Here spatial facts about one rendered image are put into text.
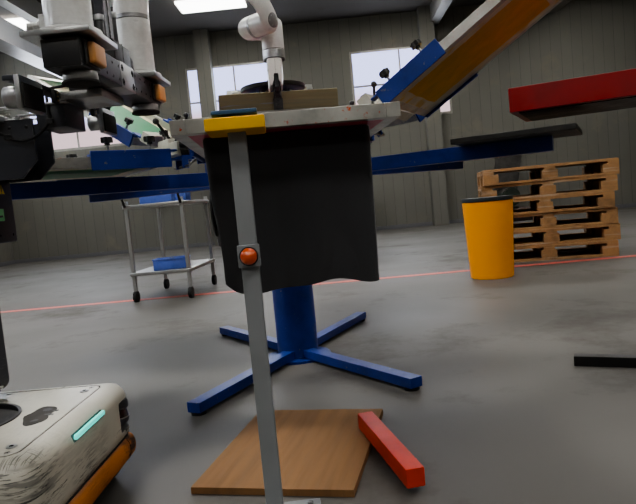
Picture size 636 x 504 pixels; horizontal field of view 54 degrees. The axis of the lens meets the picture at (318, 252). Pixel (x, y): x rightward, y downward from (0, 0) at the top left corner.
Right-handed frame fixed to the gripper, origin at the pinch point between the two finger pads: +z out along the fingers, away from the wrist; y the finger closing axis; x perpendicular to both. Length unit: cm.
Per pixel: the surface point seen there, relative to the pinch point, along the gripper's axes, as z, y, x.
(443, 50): -18, -16, 63
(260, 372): 72, 76, -11
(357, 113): 13, 57, 18
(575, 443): 109, 48, 75
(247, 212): 36, 76, -11
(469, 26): -25, -12, 72
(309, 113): 12, 57, 6
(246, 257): 45, 80, -12
